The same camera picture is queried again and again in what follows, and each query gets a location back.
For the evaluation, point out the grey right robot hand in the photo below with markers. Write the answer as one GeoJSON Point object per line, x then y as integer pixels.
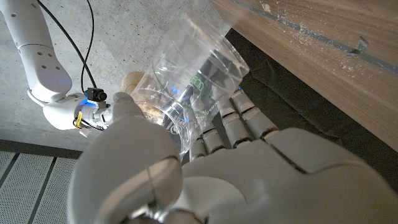
{"type": "Point", "coordinates": [104, 116]}

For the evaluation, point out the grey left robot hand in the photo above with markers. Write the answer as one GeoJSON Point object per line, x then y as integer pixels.
{"type": "Point", "coordinates": [248, 180]}

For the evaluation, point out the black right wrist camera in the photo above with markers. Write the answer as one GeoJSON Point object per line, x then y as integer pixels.
{"type": "Point", "coordinates": [96, 94]}

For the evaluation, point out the clear plastic cup with sugar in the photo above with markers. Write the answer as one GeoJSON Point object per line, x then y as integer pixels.
{"type": "Point", "coordinates": [132, 82]}

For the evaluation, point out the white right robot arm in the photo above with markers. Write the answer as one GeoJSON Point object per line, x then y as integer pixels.
{"type": "Point", "coordinates": [40, 62]}

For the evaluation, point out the clear plastic container cup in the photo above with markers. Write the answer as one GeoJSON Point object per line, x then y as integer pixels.
{"type": "Point", "coordinates": [192, 65]}

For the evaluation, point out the black cloth backdrop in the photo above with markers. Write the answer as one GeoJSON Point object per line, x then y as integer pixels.
{"type": "Point", "coordinates": [295, 102]}

